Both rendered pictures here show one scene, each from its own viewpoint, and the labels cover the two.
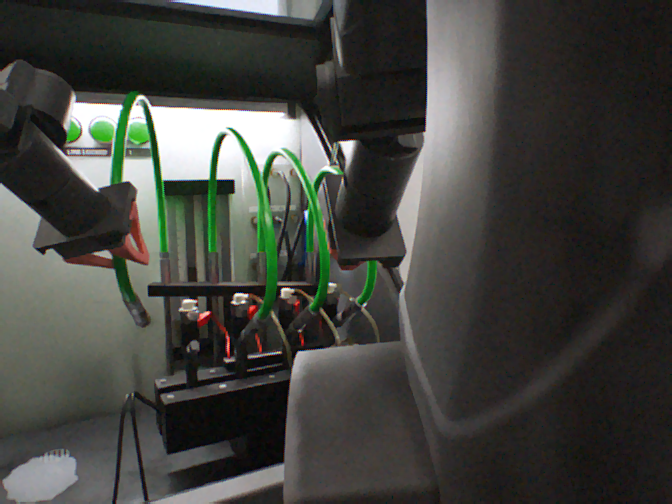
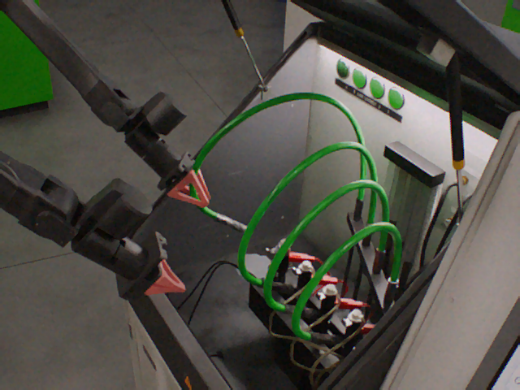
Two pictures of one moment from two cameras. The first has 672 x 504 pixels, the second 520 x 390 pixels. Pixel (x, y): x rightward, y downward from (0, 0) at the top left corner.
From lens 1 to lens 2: 108 cm
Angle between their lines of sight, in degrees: 79
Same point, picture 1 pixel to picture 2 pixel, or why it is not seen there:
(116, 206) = (167, 175)
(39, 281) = (330, 166)
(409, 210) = (452, 325)
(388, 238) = (126, 283)
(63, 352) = (330, 215)
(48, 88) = (160, 109)
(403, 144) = (73, 242)
